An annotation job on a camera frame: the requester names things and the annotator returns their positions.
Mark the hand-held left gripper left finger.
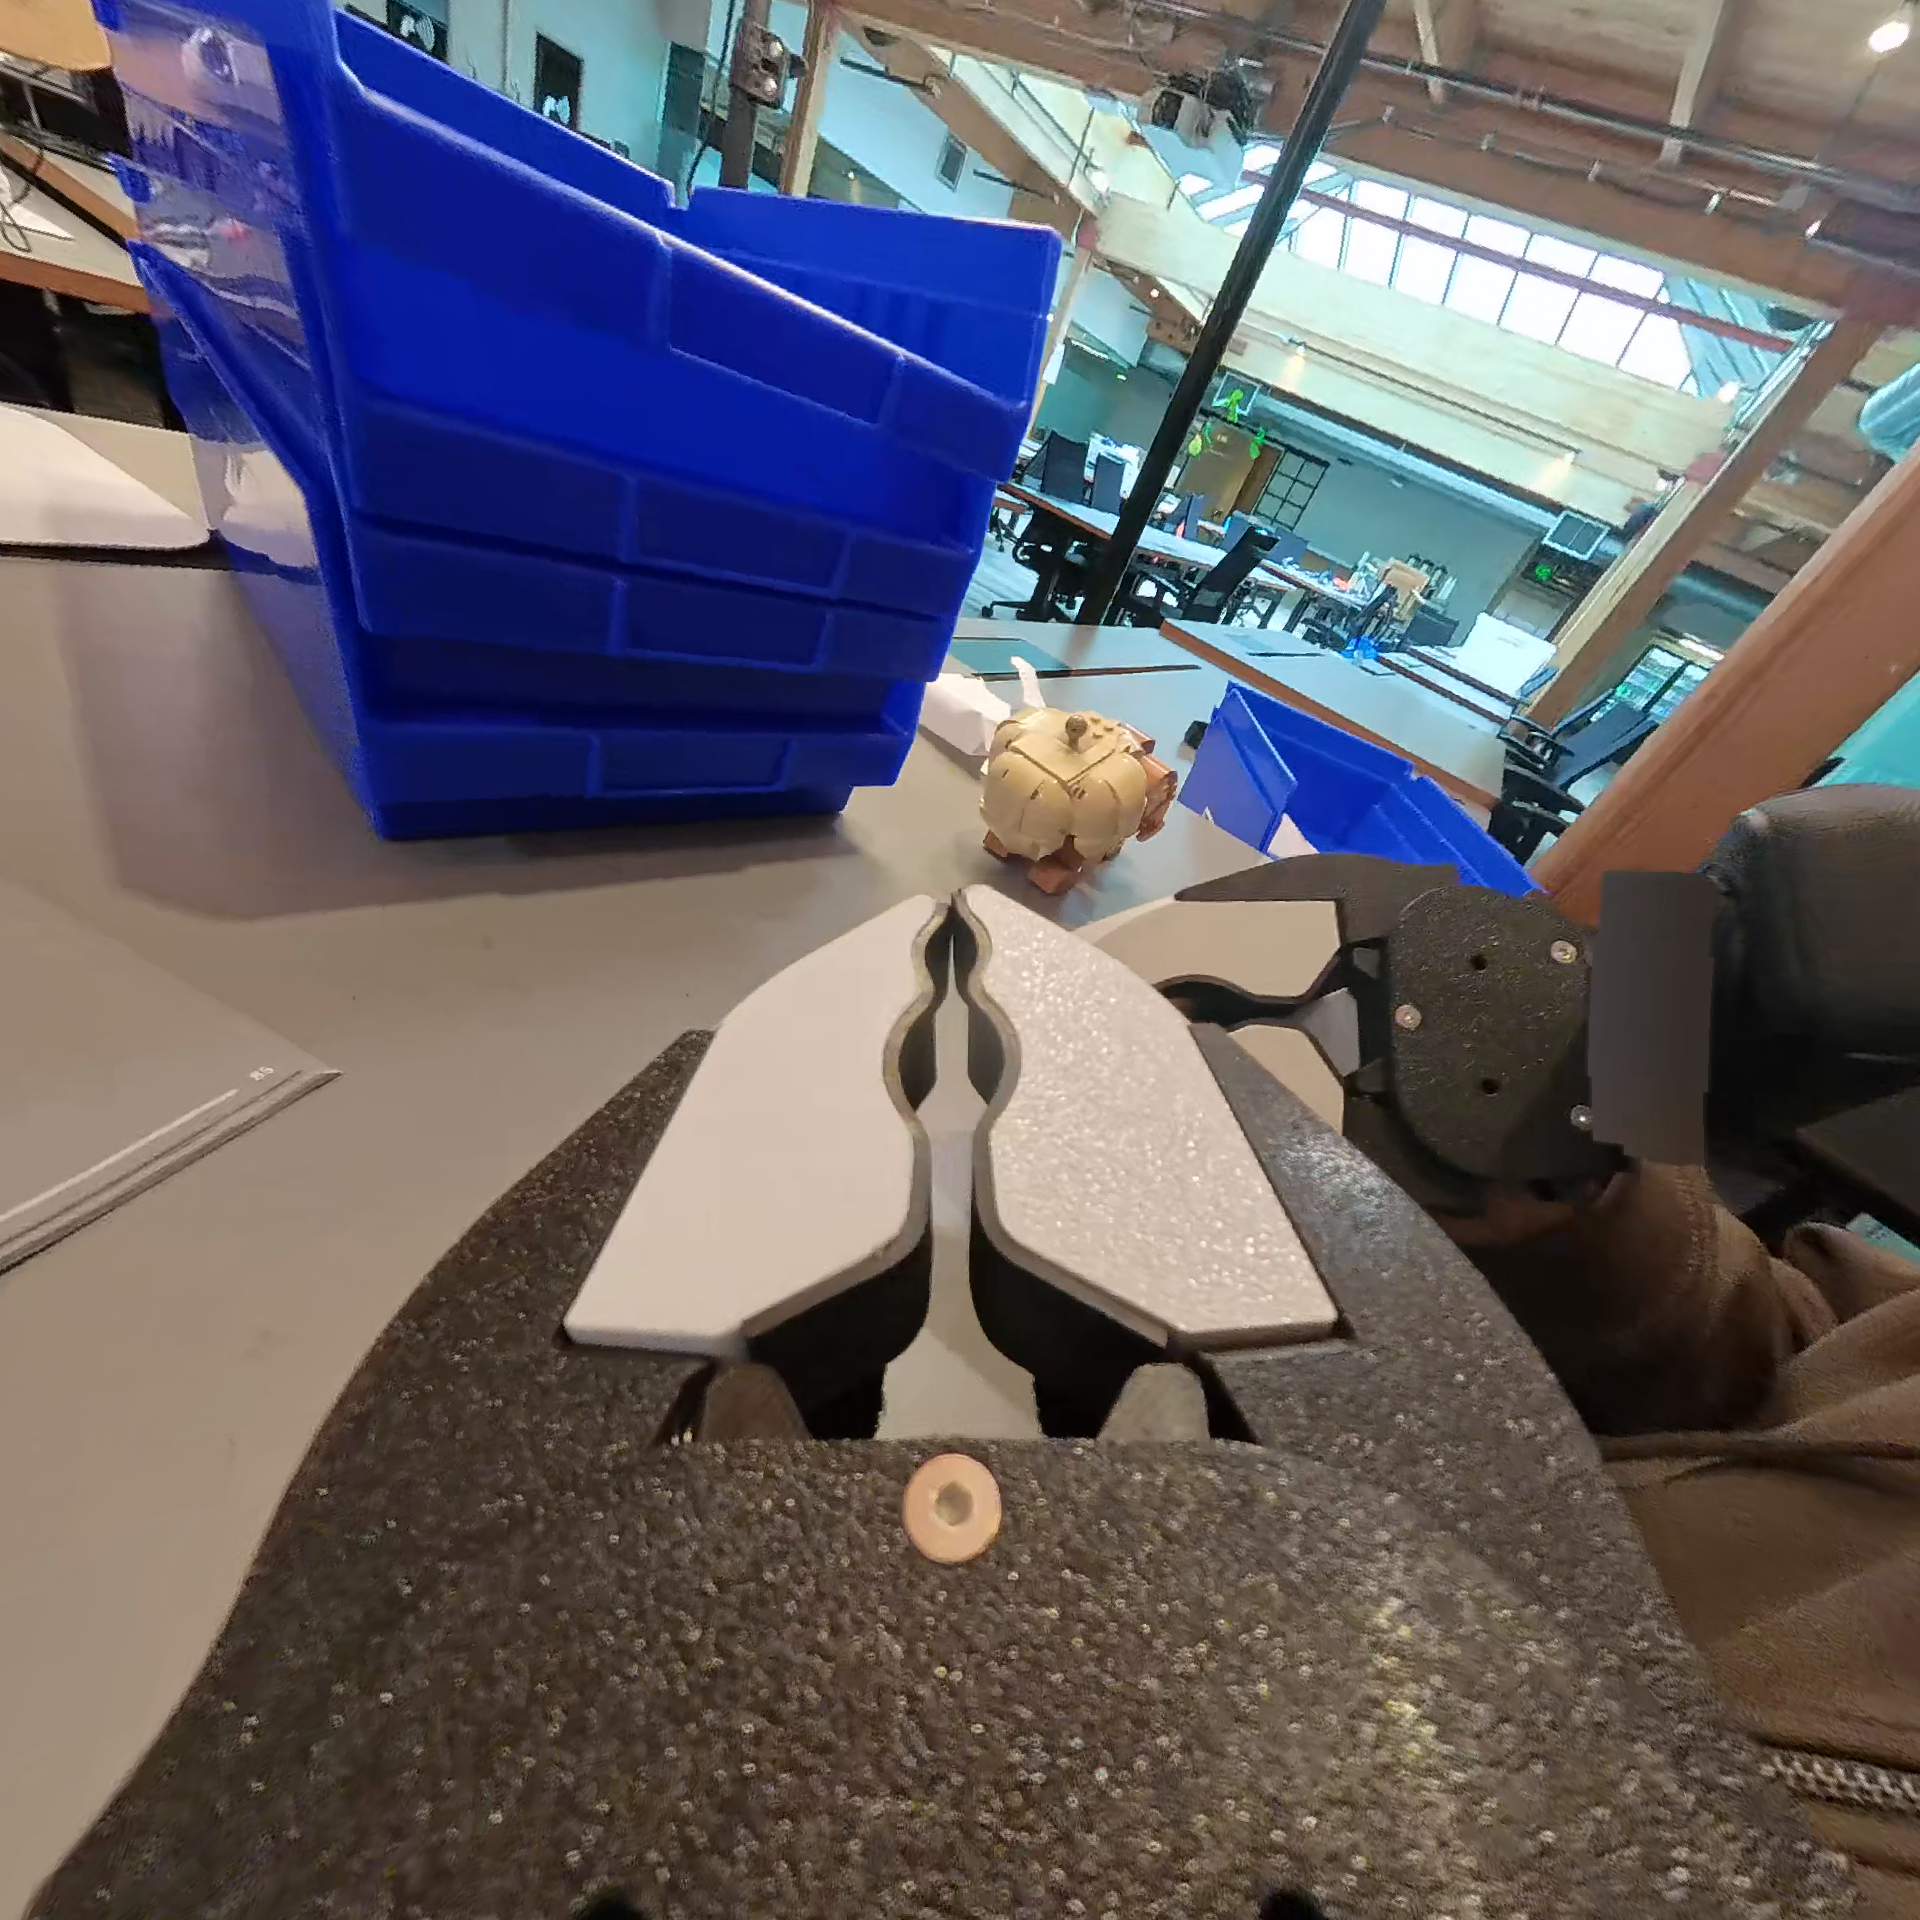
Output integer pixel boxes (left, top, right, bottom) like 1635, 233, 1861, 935
561, 892, 963, 1361

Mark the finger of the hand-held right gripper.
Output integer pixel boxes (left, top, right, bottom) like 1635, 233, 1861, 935
1215, 1009, 1359, 1144
1080, 896, 1355, 1040

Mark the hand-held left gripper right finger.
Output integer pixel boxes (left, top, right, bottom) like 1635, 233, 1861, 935
955, 880, 1347, 1356

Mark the tan brown brick toy figure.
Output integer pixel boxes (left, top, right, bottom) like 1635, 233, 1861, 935
976, 663, 1182, 896

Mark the person's right forearm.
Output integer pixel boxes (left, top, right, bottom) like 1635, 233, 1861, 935
1439, 1158, 1837, 1450

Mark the grey desk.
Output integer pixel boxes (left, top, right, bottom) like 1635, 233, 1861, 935
0, 408, 1502, 1920

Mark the small blue storage bin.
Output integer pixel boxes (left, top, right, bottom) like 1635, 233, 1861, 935
1175, 682, 1541, 904

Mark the long wooden table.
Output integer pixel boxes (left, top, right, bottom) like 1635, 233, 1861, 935
1158, 616, 1517, 812

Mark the torn white paper bag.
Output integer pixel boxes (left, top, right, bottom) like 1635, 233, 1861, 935
912, 663, 1040, 770

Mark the wooden pillar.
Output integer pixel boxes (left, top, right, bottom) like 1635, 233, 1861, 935
1527, 526, 1920, 921
1543, 315, 1883, 723

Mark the person's brown jacket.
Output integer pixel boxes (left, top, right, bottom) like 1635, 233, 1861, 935
1591, 1217, 1920, 1920

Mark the white curved board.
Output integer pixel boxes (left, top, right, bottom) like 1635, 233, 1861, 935
0, 403, 214, 560

